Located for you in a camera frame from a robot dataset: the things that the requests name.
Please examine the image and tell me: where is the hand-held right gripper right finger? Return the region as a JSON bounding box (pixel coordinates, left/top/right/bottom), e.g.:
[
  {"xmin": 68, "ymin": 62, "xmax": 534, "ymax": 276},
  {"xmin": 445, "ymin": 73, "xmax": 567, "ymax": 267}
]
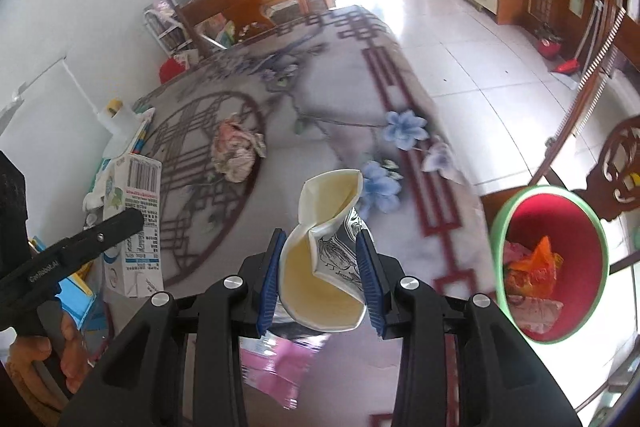
[{"xmin": 354, "ymin": 229, "xmax": 583, "ymax": 427}]

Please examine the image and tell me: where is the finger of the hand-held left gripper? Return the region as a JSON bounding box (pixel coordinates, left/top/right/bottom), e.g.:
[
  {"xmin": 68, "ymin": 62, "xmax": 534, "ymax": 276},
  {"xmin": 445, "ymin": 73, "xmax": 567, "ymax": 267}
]
[{"xmin": 0, "ymin": 208, "xmax": 146, "ymax": 309}]

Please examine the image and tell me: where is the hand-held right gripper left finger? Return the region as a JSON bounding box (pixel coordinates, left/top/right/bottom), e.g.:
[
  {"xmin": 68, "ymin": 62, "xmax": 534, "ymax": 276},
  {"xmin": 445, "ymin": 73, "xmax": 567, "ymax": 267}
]
[{"xmin": 59, "ymin": 227, "xmax": 288, "ymax": 427}]

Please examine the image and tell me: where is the crushed paper cup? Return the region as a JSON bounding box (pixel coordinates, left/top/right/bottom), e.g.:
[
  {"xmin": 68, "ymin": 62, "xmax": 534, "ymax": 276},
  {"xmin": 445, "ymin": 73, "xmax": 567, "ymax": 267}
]
[{"xmin": 277, "ymin": 168, "xmax": 368, "ymax": 334}]

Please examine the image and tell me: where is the white milk carton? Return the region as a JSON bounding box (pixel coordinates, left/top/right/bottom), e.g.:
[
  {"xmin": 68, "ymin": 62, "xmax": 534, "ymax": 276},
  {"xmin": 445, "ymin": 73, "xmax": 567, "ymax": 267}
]
[{"xmin": 102, "ymin": 154, "xmax": 165, "ymax": 299}]

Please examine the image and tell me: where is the pink foil wrapper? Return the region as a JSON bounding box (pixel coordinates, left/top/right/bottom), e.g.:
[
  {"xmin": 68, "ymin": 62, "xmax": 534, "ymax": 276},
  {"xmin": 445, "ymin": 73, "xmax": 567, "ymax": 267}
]
[{"xmin": 502, "ymin": 241, "xmax": 531, "ymax": 269}]

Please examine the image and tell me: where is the orange snack wrapper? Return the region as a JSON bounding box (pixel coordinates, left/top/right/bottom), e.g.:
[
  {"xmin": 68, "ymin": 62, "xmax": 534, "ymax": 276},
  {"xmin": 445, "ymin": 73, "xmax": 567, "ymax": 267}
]
[{"xmin": 505, "ymin": 236, "xmax": 565, "ymax": 298}]

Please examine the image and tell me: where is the red bin with green rim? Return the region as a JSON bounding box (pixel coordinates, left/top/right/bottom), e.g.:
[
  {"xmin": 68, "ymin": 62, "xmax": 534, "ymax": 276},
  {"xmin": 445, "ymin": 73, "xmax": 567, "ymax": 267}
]
[{"xmin": 489, "ymin": 185, "xmax": 610, "ymax": 344}]

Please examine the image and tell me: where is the person's left hand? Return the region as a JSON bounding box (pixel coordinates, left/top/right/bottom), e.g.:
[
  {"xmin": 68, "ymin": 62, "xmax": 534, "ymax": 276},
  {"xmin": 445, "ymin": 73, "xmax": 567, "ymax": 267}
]
[{"xmin": 7, "ymin": 312, "xmax": 93, "ymax": 413}]

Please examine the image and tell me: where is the blue box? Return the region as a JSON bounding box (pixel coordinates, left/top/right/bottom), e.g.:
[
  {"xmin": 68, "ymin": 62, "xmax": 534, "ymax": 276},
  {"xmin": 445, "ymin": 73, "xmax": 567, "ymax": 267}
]
[{"xmin": 30, "ymin": 237, "xmax": 96, "ymax": 324}]

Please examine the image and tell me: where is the pink packet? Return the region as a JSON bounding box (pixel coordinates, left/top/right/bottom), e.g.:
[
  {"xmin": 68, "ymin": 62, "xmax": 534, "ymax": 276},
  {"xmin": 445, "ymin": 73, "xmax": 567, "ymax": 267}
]
[{"xmin": 240, "ymin": 332, "xmax": 326, "ymax": 408}]

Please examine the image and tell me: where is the white cabinet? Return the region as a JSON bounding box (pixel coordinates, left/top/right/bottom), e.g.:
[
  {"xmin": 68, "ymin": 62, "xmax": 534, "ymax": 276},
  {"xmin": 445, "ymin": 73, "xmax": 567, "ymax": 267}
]
[{"xmin": 0, "ymin": 57, "xmax": 108, "ymax": 188}]

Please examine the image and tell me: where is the crumpled floral paper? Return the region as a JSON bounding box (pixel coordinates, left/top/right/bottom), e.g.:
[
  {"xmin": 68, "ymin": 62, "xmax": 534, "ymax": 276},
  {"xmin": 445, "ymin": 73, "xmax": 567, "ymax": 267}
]
[
  {"xmin": 507, "ymin": 294, "xmax": 563, "ymax": 333},
  {"xmin": 211, "ymin": 117, "xmax": 267, "ymax": 182}
]

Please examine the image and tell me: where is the white bottle yellow cap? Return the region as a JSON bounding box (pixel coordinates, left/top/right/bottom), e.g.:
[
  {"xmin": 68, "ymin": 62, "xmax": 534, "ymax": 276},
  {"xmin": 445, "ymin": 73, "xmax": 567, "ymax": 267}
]
[{"xmin": 102, "ymin": 99, "xmax": 136, "ymax": 142}]

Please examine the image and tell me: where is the red bag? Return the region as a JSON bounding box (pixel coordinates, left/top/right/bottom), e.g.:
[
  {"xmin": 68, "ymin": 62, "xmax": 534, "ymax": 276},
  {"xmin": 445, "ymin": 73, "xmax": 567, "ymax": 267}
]
[{"xmin": 159, "ymin": 57, "xmax": 188, "ymax": 84}]

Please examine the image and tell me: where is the white shelf rack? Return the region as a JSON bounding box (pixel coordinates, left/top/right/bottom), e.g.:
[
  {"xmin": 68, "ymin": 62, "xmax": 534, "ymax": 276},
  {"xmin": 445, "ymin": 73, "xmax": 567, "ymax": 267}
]
[{"xmin": 145, "ymin": 0, "xmax": 192, "ymax": 58}]

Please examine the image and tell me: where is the carved wooden chair back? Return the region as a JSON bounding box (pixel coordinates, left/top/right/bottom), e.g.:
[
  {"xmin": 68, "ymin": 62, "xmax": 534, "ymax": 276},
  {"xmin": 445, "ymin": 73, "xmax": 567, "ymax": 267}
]
[{"xmin": 585, "ymin": 117, "xmax": 640, "ymax": 223}]

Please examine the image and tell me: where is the red dustpan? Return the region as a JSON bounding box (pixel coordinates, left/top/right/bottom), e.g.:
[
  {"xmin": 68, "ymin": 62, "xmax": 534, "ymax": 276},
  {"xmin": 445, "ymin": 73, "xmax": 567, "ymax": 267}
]
[{"xmin": 552, "ymin": 57, "xmax": 582, "ymax": 76}]

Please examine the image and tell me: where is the red floor dustbin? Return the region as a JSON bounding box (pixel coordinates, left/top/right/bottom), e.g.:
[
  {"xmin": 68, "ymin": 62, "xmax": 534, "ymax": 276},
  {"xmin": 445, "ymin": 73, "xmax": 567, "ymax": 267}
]
[{"xmin": 534, "ymin": 27, "xmax": 563, "ymax": 60}]

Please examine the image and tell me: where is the wooden chair with serrated strip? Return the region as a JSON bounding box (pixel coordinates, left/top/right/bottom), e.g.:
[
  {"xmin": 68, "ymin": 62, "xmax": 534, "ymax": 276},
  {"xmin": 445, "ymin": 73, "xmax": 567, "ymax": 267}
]
[{"xmin": 530, "ymin": 27, "xmax": 640, "ymax": 188}]

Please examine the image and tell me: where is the long-handled broom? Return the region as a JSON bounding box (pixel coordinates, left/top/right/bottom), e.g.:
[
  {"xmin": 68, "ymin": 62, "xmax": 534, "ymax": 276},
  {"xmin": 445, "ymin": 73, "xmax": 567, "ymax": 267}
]
[{"xmin": 570, "ymin": 0, "xmax": 607, "ymax": 64}]

